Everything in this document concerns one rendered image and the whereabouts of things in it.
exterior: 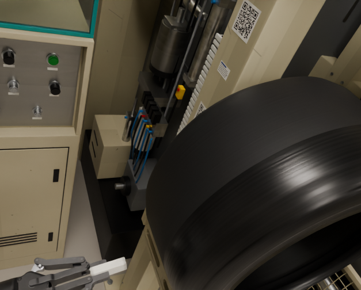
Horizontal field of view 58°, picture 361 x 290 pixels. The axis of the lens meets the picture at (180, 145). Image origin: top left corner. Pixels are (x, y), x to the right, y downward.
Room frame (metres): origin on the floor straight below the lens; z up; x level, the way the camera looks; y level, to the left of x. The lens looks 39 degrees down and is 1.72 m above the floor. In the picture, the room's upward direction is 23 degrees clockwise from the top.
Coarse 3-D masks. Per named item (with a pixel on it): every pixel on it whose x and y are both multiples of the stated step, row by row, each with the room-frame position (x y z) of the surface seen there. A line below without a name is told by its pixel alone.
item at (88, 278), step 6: (90, 276) 0.30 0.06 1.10; (72, 282) 0.28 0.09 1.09; (78, 282) 0.28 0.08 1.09; (84, 282) 0.29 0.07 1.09; (90, 282) 0.29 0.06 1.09; (48, 288) 0.26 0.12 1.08; (54, 288) 0.26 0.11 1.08; (60, 288) 0.26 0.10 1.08; (66, 288) 0.27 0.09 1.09; (72, 288) 0.27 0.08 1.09; (78, 288) 0.28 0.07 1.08
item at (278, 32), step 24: (240, 0) 0.81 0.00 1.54; (264, 0) 0.75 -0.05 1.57; (288, 0) 0.73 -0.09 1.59; (312, 0) 0.77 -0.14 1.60; (264, 24) 0.72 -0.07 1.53; (288, 24) 0.75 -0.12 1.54; (240, 48) 0.75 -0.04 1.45; (264, 48) 0.73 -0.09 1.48; (288, 48) 0.78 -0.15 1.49; (216, 72) 0.79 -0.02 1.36; (240, 72) 0.72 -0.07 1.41; (264, 72) 0.76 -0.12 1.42; (216, 96) 0.76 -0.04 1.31; (144, 240) 0.79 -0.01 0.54; (144, 264) 0.74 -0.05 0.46; (120, 288) 0.81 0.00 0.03; (144, 288) 0.74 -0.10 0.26
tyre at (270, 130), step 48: (240, 96) 0.57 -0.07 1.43; (288, 96) 0.57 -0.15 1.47; (336, 96) 0.61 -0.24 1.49; (192, 144) 0.49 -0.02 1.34; (240, 144) 0.46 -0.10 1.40; (288, 144) 0.46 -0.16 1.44; (336, 144) 0.46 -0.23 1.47; (192, 192) 0.41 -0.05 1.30; (240, 192) 0.38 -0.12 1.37; (288, 192) 0.38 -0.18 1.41; (336, 192) 0.40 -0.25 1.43; (192, 240) 0.35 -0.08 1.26; (240, 240) 0.34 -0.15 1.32; (288, 240) 0.36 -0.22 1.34; (336, 240) 0.68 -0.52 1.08; (192, 288) 0.32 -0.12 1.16; (240, 288) 0.52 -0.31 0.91; (288, 288) 0.52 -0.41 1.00
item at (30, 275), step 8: (32, 272) 0.28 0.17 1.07; (8, 280) 0.24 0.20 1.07; (16, 280) 0.25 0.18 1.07; (24, 280) 0.26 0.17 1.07; (0, 288) 0.23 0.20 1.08; (8, 288) 0.23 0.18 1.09; (16, 288) 0.24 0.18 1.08; (24, 288) 0.25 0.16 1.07; (32, 288) 0.25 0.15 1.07; (40, 288) 0.25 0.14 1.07
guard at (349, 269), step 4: (344, 268) 0.67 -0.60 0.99; (348, 268) 0.67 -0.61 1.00; (352, 268) 0.67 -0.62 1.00; (348, 272) 0.66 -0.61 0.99; (352, 272) 0.66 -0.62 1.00; (340, 276) 0.67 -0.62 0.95; (352, 276) 0.65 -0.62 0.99; (356, 276) 0.65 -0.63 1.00; (336, 280) 0.67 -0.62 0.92; (340, 280) 0.66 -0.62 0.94; (352, 280) 0.64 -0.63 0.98; (356, 280) 0.64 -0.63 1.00; (360, 280) 0.64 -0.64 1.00; (348, 284) 0.64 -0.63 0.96; (356, 284) 0.63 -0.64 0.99; (360, 284) 0.62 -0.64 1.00; (308, 288) 0.69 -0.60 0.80; (324, 288) 0.67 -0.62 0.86; (328, 288) 0.66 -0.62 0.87; (344, 288) 0.64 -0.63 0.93; (360, 288) 0.62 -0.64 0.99
